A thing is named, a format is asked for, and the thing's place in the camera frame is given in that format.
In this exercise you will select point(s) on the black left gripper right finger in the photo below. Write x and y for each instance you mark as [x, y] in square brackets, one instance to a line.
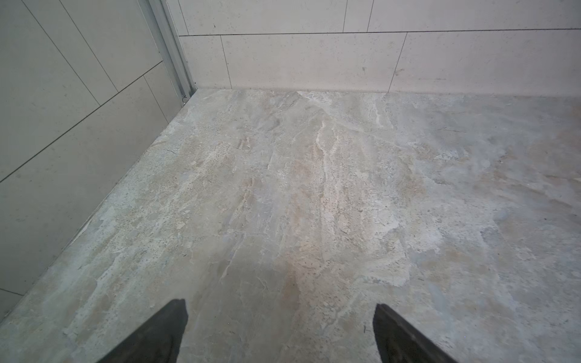
[399, 341]

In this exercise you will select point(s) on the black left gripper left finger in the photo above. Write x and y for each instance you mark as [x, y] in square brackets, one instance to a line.
[157, 340]

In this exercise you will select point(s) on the metal corner profile left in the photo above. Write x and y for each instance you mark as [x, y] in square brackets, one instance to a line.
[160, 22]

